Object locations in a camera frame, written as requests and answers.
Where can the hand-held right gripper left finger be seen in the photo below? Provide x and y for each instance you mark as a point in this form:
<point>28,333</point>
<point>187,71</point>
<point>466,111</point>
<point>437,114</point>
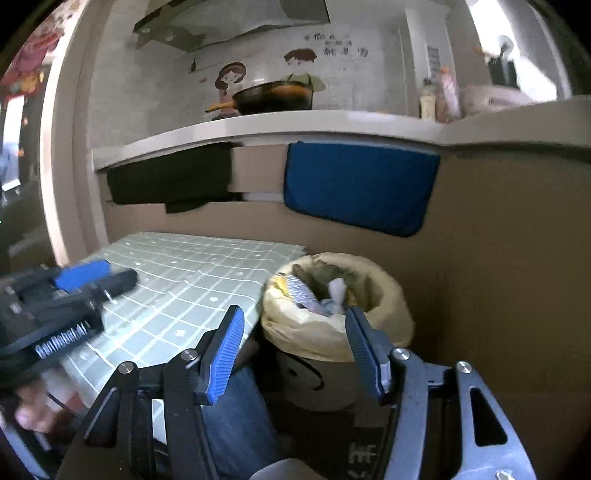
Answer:
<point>221,350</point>

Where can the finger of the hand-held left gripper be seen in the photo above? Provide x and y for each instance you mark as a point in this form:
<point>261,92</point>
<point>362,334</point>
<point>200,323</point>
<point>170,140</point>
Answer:
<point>115,282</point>
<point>81,274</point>

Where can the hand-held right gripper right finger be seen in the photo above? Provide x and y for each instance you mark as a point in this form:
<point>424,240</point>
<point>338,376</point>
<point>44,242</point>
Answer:
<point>364,350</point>

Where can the white trash bin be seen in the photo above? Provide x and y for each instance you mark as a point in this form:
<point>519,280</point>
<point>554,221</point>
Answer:
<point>318,383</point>

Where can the yellow printed bin bag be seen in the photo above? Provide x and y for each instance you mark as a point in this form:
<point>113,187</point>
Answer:
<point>295,332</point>

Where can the person's left hand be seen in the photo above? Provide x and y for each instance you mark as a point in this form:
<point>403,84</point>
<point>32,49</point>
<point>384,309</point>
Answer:
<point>37,408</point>

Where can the person's leg in jeans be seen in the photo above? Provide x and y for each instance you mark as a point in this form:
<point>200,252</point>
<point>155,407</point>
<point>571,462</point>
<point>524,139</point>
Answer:
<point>240,424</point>

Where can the dark floor mat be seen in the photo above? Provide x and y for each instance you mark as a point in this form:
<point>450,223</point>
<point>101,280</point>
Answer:
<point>341,443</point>

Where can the black cloth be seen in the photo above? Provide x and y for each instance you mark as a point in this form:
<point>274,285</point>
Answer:
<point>175,177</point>

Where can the brown cardboard panel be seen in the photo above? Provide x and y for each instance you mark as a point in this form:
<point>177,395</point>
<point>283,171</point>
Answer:
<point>498,277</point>
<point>231,221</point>

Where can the blue cloth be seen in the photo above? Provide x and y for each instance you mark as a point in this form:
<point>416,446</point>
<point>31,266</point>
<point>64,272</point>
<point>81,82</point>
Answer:
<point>360,184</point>

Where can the grey kitchen countertop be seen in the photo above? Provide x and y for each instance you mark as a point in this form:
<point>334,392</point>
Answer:
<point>277,127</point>

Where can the red festive window sticker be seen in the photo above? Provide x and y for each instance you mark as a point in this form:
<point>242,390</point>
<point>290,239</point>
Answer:
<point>32,50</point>

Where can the black wok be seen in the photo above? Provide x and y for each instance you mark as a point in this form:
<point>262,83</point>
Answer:
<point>277,97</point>

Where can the clear bottle with dark cap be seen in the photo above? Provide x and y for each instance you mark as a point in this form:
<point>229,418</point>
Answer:
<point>427,104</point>

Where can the pink bottle with orange cap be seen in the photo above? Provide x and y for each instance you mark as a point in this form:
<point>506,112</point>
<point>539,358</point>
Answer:
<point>448,97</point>

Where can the range hood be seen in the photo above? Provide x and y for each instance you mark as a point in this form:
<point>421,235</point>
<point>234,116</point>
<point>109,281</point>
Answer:
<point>221,23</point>

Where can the pink plastic basket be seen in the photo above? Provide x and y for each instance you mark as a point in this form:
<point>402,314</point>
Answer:
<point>494,99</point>

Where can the black knife block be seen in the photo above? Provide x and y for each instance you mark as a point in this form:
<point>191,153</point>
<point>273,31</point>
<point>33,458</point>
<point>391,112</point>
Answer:
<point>503,69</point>

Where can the cartoon couple wall sticker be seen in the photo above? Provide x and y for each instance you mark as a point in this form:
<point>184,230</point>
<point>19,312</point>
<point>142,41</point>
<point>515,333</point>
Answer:
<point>228,76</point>

